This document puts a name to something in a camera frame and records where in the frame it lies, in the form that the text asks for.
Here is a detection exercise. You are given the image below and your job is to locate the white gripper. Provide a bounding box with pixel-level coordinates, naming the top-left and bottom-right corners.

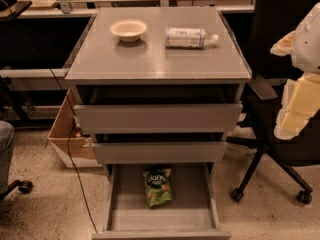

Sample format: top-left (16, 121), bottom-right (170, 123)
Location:
top-left (269, 30), bottom-right (320, 141)

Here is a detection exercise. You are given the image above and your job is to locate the green rice chip bag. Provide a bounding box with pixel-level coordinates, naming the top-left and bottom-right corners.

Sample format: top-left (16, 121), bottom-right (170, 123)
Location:
top-left (143, 168), bottom-right (172, 208)

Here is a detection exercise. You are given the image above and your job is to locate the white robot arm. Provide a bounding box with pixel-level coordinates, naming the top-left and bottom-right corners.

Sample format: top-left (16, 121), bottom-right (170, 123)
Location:
top-left (271, 3), bottom-right (320, 140)

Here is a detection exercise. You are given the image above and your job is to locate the grey drawer cabinet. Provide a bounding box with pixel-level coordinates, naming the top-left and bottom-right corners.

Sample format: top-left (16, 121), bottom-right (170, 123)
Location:
top-left (64, 6), bottom-right (252, 172)

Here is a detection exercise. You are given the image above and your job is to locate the grey middle drawer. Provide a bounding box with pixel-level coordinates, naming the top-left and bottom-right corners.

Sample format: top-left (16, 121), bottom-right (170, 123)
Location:
top-left (92, 133), bottom-right (226, 164)

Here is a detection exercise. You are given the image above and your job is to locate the grey drawer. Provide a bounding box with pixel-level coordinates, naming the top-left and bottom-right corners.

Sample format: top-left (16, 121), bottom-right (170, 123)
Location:
top-left (92, 133), bottom-right (226, 164)
top-left (73, 85), bottom-right (242, 134)
top-left (92, 164), bottom-right (231, 240)

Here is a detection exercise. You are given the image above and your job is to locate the grey bottom drawer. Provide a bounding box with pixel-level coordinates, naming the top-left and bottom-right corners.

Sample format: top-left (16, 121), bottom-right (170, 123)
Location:
top-left (92, 164), bottom-right (231, 240)

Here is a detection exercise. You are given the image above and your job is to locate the grey top drawer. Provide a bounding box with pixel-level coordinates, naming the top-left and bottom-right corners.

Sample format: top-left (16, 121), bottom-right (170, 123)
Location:
top-left (73, 85), bottom-right (242, 134)

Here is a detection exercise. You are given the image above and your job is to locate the black office chair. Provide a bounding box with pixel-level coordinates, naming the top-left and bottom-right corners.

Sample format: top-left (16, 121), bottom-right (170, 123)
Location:
top-left (227, 0), bottom-right (320, 204)

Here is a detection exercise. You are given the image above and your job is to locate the clear plastic water bottle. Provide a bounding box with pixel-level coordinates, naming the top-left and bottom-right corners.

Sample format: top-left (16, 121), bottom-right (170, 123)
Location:
top-left (165, 28), bottom-right (219, 49)

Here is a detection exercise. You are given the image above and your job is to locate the white paper bowl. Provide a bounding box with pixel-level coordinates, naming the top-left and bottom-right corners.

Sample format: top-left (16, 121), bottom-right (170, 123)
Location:
top-left (110, 19), bottom-right (147, 43)

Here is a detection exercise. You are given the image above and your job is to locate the brown cardboard box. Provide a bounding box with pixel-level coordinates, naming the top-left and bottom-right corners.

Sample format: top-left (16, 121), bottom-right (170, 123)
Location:
top-left (48, 89), bottom-right (99, 168)

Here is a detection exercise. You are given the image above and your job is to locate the grey chair at left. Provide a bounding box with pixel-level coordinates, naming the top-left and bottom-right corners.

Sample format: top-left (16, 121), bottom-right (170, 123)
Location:
top-left (0, 121), bottom-right (33, 200)

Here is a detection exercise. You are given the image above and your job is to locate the black floor cable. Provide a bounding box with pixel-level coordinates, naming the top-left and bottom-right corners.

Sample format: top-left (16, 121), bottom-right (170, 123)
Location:
top-left (49, 67), bottom-right (98, 234)

